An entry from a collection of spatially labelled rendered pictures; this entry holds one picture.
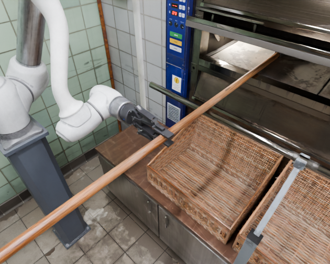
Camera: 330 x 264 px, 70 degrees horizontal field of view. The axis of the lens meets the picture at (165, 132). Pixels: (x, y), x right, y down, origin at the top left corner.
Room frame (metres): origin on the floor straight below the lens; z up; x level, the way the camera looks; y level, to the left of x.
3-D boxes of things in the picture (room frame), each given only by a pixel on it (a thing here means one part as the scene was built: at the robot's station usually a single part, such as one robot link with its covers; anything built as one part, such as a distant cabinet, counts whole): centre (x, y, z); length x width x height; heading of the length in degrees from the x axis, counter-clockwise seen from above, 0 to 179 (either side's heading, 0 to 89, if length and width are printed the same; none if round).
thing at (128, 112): (0.72, 0.12, 1.19); 0.09 x 0.07 x 0.08; 47
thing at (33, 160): (0.84, 0.71, 0.50); 0.21 x 0.21 x 1.00; 48
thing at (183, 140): (0.85, -0.26, 0.72); 0.56 x 0.49 x 0.28; 46
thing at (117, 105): (0.77, 0.17, 1.19); 0.09 x 0.06 x 0.09; 137
